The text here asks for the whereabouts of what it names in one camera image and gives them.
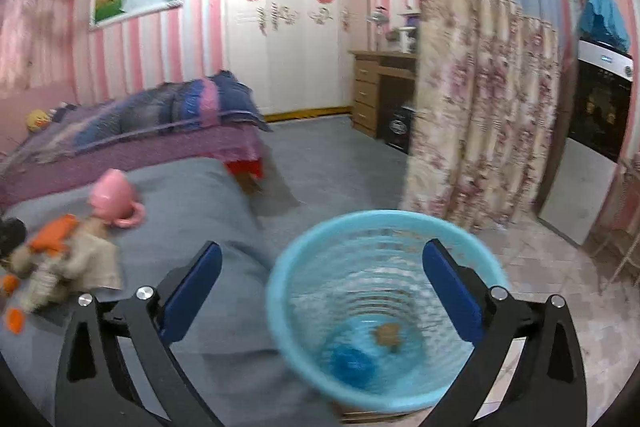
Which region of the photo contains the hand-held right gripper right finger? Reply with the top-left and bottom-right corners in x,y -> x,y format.
415,238 -> 588,427

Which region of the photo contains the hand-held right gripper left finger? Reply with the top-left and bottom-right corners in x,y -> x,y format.
54,241 -> 223,427

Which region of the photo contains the light blue plastic basket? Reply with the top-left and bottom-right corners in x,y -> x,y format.
265,209 -> 511,413

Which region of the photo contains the small brown paper scrap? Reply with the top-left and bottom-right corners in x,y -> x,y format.
372,323 -> 406,353

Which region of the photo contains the grey bed sheet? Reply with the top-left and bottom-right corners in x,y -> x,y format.
0,157 -> 341,427

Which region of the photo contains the tan phone case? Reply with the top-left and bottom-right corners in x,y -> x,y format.
70,219 -> 123,290

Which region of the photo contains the blue round item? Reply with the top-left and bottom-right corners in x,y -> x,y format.
330,344 -> 375,390

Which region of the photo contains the pink mug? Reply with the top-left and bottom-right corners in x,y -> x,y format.
89,169 -> 147,230

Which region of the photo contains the red cloth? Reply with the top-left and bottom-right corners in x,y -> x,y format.
225,159 -> 263,180

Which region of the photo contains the purple dotted bed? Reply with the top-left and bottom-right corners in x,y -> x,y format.
0,122 -> 266,208

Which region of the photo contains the grey panel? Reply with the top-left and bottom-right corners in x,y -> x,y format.
537,139 -> 618,245

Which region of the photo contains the black box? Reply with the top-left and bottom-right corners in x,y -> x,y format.
377,104 -> 413,155

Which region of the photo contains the blue purple patterned quilt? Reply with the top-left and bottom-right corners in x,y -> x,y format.
30,72 -> 271,158

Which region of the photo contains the black object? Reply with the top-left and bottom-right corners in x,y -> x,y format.
0,218 -> 27,260

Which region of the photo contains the beige floral curtain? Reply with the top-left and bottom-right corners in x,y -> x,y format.
400,0 -> 561,233

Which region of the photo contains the wooden desk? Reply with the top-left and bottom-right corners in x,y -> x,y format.
349,49 -> 418,140

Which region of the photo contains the yellow duck plush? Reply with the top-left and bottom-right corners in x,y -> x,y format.
26,108 -> 53,132

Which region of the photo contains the black glass cabinet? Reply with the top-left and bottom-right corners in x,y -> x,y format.
567,37 -> 636,162

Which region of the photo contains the white wardrobe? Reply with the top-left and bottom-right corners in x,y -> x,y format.
222,0 -> 358,118

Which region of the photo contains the white box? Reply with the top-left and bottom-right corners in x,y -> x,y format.
397,27 -> 418,54

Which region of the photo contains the silver desk lamp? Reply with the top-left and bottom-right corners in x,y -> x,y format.
367,7 -> 391,52

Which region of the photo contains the blue cloth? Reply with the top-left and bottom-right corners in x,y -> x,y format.
579,0 -> 632,52

